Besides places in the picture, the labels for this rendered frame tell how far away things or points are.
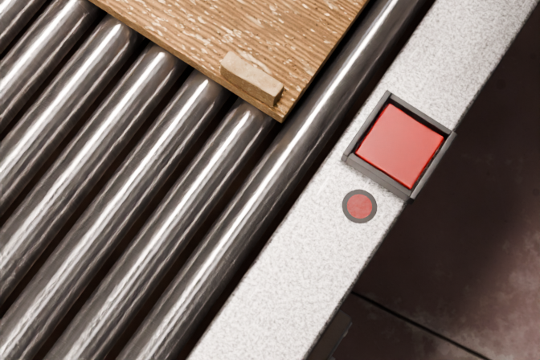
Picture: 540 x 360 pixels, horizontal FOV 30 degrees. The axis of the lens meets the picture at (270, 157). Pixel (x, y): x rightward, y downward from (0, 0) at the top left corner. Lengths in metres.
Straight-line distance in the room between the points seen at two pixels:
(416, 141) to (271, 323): 0.21
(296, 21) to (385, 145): 0.14
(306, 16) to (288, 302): 0.26
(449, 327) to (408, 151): 0.96
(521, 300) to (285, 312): 1.06
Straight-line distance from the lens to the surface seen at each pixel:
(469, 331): 1.85
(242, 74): 0.88
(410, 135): 0.91
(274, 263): 0.88
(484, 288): 1.87
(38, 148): 0.92
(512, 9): 1.01
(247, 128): 0.91
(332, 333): 0.96
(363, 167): 0.89
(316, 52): 0.93
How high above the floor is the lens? 1.77
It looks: 71 degrees down
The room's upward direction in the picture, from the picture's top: 10 degrees clockwise
